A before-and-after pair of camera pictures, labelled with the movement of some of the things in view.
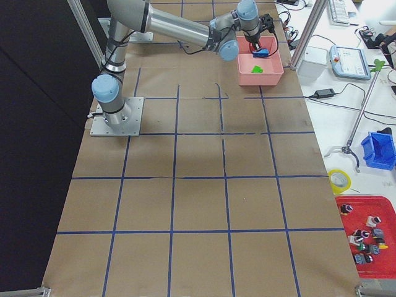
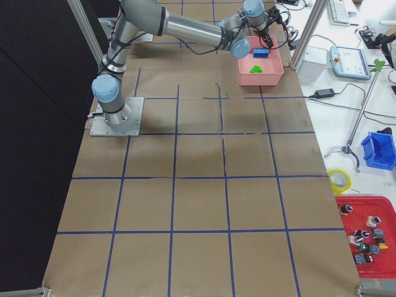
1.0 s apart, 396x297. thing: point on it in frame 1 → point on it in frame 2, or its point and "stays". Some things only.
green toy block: [257, 69] stays
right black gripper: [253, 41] → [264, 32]
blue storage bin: [379, 150] stays
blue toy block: [262, 52] stays
